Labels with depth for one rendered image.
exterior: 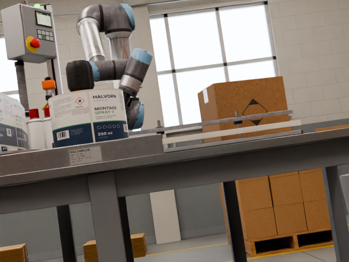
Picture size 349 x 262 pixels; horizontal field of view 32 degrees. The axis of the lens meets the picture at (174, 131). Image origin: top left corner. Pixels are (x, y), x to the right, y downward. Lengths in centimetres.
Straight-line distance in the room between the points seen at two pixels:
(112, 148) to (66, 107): 22
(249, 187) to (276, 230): 44
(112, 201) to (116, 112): 30
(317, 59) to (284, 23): 63
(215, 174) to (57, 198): 36
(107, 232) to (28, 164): 24
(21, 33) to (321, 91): 605
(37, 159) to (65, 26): 646
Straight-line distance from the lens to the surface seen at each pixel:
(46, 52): 233
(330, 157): 145
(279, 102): 249
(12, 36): 231
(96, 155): 140
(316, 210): 552
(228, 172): 139
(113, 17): 257
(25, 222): 767
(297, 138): 139
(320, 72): 799
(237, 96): 242
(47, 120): 219
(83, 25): 251
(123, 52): 256
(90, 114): 154
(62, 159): 141
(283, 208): 544
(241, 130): 218
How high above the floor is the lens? 78
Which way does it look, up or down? 4 degrees up
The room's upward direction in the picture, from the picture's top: 8 degrees counter-clockwise
